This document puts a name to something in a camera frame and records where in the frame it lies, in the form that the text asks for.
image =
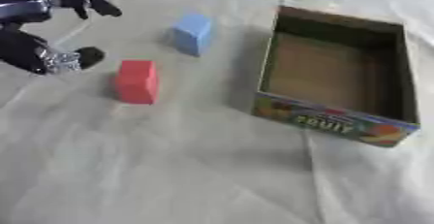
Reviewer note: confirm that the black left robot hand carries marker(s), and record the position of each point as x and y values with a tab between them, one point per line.
22	55

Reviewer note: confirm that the open cardboard box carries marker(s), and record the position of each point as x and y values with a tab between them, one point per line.
333	72

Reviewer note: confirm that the red block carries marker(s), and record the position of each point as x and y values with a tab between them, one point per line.
135	82

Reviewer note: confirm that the light blue block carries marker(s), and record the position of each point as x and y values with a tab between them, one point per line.
192	34

